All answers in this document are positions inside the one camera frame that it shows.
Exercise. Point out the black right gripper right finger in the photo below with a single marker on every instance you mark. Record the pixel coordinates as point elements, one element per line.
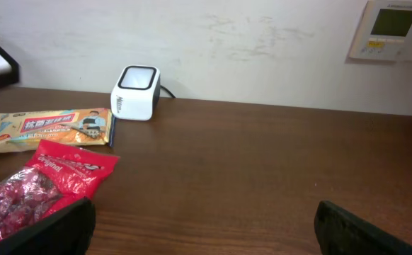
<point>339,232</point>

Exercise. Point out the white barcode scanner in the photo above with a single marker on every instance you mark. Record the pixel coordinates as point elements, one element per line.
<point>136,93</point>

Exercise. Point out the white wall control panel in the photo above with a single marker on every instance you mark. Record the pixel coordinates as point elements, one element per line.
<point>384,32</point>

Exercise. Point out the beige wet wipes pack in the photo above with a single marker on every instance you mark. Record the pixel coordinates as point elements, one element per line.
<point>82,127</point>

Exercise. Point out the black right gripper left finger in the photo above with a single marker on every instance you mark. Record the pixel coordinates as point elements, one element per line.
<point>67,231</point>

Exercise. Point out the red snack bag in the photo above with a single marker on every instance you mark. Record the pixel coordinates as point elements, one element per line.
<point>56,176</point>

